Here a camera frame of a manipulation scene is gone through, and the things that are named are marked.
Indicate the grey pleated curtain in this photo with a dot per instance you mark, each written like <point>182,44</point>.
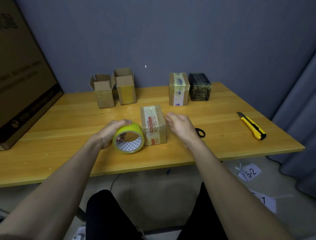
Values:
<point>298,131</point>

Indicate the brown box with white label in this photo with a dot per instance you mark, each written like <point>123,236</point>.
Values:
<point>179,89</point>

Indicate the black cardboard box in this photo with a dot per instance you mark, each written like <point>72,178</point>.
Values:
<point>200,86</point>

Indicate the small carton yellow tape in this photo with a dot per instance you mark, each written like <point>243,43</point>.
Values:
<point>126,91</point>

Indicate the black table leg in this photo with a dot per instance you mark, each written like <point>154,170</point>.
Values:
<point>80,213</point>

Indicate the person's black trousers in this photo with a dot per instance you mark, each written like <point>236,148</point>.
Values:
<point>106,217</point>

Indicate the person's left hand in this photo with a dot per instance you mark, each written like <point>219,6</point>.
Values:
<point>108,134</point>

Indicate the white power strip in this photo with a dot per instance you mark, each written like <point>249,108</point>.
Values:
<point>79,233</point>

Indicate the yellow utility knife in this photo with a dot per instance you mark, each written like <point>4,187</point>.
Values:
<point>253,127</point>

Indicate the person's right hand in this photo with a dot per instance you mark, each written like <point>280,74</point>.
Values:
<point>181,128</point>

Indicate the wide white paper floor label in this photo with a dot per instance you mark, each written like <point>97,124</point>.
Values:
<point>265,201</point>

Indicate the person's right forearm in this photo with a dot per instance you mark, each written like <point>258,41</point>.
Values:
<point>239,197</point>

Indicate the large flat brown carton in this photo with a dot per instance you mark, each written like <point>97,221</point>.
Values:
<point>24,79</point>

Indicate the yellow tape roll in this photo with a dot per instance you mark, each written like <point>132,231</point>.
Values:
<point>128,129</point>

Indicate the person's left forearm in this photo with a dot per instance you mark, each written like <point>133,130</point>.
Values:
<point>49,192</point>

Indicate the small carton red label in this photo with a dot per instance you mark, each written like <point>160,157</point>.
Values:
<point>154,126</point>

